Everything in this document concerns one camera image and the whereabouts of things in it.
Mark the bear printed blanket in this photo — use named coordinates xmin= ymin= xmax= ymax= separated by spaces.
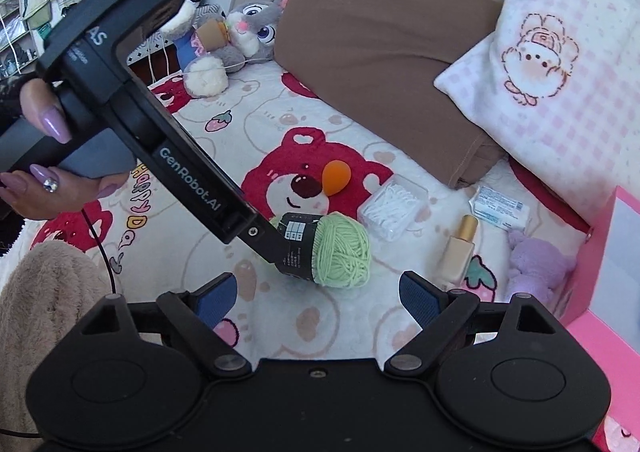
xmin=0 ymin=60 xmax=601 ymax=363

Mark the black cable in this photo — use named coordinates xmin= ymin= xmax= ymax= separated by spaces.
xmin=80 ymin=207 xmax=123 ymax=298

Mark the white hanging bag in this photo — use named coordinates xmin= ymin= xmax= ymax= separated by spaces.
xmin=20 ymin=0 xmax=53 ymax=30

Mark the white tissue pack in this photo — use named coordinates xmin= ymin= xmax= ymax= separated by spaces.
xmin=469 ymin=185 xmax=531 ymax=232

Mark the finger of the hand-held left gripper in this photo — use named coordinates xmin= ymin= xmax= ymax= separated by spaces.
xmin=234 ymin=213 xmax=292 ymax=265

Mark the pink cardboard box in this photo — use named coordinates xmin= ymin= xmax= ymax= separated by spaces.
xmin=560 ymin=185 xmax=640 ymax=452

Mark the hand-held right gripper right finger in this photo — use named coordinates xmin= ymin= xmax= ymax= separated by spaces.
xmin=384 ymin=271 xmax=558 ymax=375

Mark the person's left hand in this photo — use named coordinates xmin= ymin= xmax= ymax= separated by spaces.
xmin=0 ymin=81 xmax=136 ymax=221

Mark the clear cotton swab box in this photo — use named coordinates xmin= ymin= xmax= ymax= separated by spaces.
xmin=356 ymin=175 xmax=430 ymax=242

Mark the pink checked pillow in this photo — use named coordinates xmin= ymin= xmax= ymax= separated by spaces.
xmin=434 ymin=0 xmax=640 ymax=228

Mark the beige foundation bottle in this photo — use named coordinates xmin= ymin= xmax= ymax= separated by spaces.
xmin=440 ymin=215 xmax=478 ymax=290

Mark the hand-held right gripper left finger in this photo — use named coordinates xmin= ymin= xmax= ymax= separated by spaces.
xmin=80 ymin=272 xmax=252 ymax=379

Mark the purple plush toy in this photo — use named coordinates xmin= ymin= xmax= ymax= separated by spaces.
xmin=505 ymin=229 xmax=578 ymax=310

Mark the green yarn ball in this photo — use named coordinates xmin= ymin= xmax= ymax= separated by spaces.
xmin=270 ymin=211 xmax=373 ymax=289

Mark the orange makeup sponge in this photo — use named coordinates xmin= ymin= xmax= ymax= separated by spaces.
xmin=320 ymin=161 xmax=352 ymax=195

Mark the beige fluffy cloth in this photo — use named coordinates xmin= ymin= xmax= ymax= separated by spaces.
xmin=0 ymin=242 xmax=112 ymax=438

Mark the grey rabbit plush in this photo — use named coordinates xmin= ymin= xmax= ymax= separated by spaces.
xmin=162 ymin=0 xmax=301 ymax=98

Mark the brown pillow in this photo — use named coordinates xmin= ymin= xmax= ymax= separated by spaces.
xmin=274 ymin=0 xmax=516 ymax=190

